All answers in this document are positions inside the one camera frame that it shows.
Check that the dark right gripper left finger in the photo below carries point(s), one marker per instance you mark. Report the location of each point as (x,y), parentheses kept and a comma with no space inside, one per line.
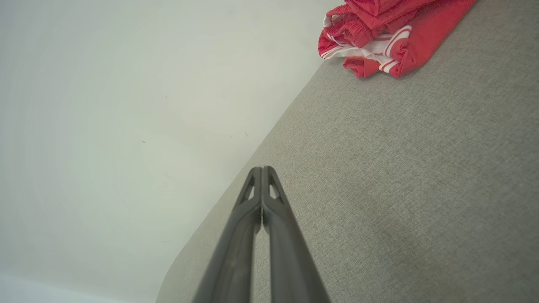
(233,261)

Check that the grey fabric sofa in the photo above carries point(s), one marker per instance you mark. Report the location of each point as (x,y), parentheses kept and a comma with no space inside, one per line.
(421,189)

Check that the red number 23 jersey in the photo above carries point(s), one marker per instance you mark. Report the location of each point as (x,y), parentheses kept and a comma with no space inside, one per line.
(429,38)

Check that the red shorts white stripes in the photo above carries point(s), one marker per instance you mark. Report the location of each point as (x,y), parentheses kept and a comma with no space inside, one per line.
(379,12)

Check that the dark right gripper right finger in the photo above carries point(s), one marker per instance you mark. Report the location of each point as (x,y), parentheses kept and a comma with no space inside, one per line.
(290,261)

